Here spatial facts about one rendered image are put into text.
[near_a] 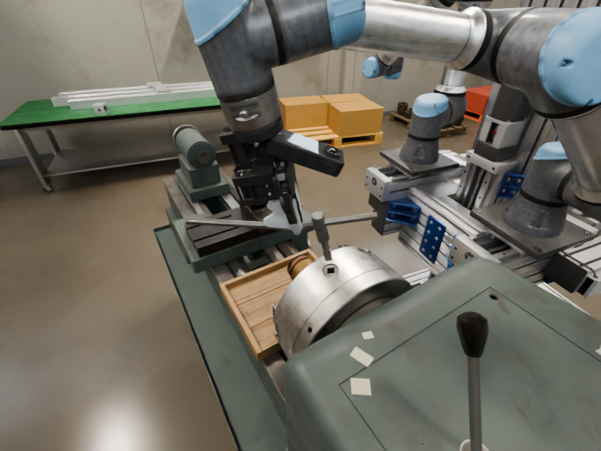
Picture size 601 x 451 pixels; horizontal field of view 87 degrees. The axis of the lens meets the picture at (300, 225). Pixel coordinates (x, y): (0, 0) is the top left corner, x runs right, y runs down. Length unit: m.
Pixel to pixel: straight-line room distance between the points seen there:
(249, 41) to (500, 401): 0.53
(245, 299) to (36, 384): 1.54
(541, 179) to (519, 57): 0.44
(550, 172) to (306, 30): 0.75
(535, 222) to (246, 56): 0.86
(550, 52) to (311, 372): 0.55
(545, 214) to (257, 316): 0.85
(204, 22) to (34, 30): 4.52
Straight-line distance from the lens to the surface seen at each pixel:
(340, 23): 0.41
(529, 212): 1.04
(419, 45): 0.61
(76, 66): 4.86
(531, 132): 1.24
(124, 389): 2.10
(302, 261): 0.83
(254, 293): 1.08
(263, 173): 0.46
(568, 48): 0.59
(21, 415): 2.29
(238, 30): 0.39
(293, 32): 0.40
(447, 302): 0.62
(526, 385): 0.57
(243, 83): 0.40
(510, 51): 0.65
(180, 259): 1.83
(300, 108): 4.69
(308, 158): 0.44
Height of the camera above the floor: 1.68
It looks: 36 degrees down
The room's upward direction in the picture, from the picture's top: straight up
